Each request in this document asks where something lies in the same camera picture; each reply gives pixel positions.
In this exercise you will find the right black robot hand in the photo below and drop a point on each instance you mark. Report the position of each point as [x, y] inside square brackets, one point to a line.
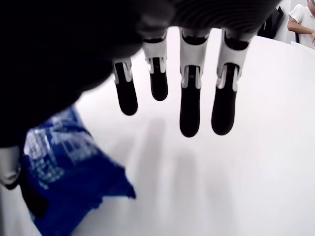
[61, 49]

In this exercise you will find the blue Oreo cookie pack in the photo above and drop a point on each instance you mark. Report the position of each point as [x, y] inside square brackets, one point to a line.
[69, 177]

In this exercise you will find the black armchair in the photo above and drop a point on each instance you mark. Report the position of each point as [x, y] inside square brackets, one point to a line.
[272, 23]

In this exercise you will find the person in white shirt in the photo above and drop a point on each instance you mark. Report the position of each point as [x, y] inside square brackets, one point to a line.
[302, 22]

